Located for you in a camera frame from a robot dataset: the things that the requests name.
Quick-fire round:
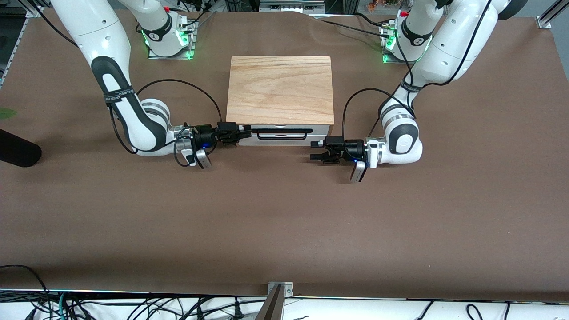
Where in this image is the wooden drawer cabinet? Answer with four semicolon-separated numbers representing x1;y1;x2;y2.
226;56;335;147

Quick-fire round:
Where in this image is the black round-ended cylinder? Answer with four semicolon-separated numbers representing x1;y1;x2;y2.
0;129;43;168

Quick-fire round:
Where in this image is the grey metal pole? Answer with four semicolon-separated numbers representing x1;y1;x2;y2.
254;284;285;320

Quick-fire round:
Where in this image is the black looped cable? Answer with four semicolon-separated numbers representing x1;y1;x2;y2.
0;264;50;320

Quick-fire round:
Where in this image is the black drawer handle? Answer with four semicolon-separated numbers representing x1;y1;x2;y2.
257;132;308;141

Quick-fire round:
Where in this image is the black cable on table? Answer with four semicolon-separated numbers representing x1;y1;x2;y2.
311;12;393;38

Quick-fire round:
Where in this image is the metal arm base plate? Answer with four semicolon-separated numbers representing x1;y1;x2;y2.
148;20;196;60
381;22;430;65

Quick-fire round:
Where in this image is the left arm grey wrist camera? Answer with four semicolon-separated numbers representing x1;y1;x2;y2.
350;161;368;184

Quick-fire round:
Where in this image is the silver metal box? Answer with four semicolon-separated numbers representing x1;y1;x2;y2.
259;0;325;14

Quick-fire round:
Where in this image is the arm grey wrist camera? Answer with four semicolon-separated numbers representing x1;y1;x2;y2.
350;161;368;184
193;149;213;169

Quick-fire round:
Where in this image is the white drawer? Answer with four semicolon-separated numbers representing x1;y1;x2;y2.
237;134;329;147
239;124;330;136

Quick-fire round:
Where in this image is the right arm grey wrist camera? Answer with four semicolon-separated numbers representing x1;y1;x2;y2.
193;149;213;169

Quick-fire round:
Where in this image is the grey metal mount bracket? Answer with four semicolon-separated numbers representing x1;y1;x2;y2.
267;281;294;298

